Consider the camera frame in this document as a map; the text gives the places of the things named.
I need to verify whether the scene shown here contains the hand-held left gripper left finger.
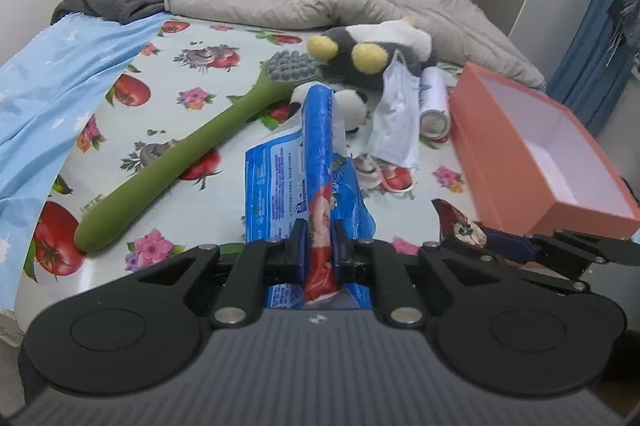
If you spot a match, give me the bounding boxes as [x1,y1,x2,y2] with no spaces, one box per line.
[135,218,309,329]

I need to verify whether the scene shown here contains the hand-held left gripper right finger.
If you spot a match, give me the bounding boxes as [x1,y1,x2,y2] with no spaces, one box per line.
[332,220,501,329]

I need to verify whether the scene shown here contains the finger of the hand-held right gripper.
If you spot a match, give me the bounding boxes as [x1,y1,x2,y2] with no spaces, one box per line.
[437,240,590,295]
[484,228,608,267]

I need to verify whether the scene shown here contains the dark brown snack packet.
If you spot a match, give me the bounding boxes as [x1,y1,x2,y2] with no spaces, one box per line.
[431,199,489,251]

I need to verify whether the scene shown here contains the blue plastic packet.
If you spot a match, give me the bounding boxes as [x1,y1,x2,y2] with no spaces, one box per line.
[244,83,378,309]

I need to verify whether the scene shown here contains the pink cardboard box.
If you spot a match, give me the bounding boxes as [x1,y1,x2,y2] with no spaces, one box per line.
[448,62,640,241]

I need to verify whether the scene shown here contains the white face mask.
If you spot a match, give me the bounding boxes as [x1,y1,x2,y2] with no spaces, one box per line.
[367,50,422,171]

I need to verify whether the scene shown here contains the small panda plush toy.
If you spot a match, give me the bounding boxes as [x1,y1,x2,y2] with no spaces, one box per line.
[327,86,371,135]

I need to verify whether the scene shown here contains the white spray can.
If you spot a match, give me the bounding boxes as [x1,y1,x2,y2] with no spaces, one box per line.
[417,66,453,141]

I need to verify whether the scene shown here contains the blue curtain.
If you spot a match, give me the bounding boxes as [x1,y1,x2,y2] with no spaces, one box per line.
[547,0,640,137]

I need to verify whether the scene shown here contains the tomato print tablecloth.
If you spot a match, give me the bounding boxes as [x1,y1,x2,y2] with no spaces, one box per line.
[15,18,481,307]

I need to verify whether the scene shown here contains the grey penguin plush toy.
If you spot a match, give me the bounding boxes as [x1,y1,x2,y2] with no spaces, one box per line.
[306,16,437,92]

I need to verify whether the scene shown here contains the hanging grey clothes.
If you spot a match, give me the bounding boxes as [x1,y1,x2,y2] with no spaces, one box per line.
[607,0,640,66]

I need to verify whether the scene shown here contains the light blue bed sheet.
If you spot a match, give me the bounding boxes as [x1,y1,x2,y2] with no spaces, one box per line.
[0,12,173,311]

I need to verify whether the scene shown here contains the green long-handled massage brush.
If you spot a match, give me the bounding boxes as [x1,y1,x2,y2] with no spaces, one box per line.
[74,50,321,253]

